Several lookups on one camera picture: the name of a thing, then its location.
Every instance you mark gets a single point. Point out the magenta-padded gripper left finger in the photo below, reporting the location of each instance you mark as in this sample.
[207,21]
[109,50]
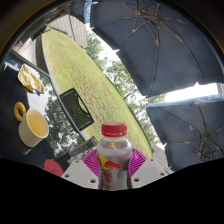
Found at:
[78,173]

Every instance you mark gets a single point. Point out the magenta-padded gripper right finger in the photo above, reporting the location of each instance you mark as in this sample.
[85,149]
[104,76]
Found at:
[146,171]

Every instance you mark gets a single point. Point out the clear red-capped drink bottle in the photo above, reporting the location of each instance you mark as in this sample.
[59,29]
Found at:
[113,156]

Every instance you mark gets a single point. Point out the flat round red coaster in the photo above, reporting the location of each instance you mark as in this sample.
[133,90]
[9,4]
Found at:
[53,167]

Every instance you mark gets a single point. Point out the large dark blue parasol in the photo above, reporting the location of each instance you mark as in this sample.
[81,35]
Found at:
[190,133]
[160,43]

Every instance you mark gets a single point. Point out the black mesh-backed chair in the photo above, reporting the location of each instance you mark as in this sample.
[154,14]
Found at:
[76,110]

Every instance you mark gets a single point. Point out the yellow snack packet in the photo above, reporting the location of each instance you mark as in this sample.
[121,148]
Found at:
[30,79]

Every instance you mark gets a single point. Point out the blue parasol with light trim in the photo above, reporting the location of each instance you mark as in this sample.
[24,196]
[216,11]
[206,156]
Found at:
[83,9]

